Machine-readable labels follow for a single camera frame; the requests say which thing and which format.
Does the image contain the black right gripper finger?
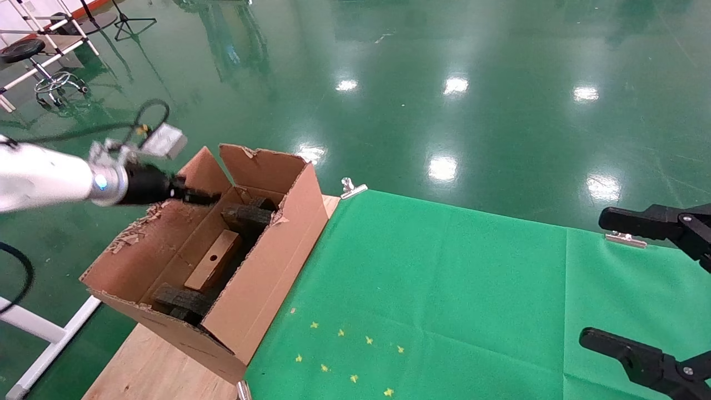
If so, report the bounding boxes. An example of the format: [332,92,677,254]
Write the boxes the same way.
[599,203,711,273]
[579,327,711,400]

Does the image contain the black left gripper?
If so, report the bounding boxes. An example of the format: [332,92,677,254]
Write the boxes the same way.
[118,164,221,206]

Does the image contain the wooden rectangular block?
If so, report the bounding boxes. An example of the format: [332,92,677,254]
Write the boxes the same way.
[183,229,243,293]

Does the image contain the large open cardboard carton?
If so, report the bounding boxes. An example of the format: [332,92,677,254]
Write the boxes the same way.
[79,143,329,385]

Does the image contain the black foam block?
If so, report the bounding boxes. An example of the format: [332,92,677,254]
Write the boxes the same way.
[154,282,214,327]
[221,197,274,235]

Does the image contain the black tripod microphone stand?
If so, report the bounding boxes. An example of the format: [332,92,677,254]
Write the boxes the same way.
[111,0,158,42]

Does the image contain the black pole stand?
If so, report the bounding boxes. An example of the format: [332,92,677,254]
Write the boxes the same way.
[78,0,118,31]

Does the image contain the green table cloth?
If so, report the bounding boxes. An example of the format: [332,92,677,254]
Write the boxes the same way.
[244,189,711,400]

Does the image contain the black stool with chrome base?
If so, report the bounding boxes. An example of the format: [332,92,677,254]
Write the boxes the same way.
[0,38,89,109]

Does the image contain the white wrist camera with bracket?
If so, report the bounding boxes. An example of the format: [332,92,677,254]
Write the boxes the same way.
[92,122,188,166]

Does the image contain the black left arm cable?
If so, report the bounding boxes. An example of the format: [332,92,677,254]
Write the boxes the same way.
[11,99,171,148]

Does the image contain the black hanging cable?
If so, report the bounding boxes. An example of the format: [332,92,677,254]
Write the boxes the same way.
[0,242,35,316]

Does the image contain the white frame work table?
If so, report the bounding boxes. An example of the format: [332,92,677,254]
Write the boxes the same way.
[0,0,101,109]

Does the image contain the white metal floor frame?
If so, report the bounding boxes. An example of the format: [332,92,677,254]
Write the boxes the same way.
[0,294,102,400]

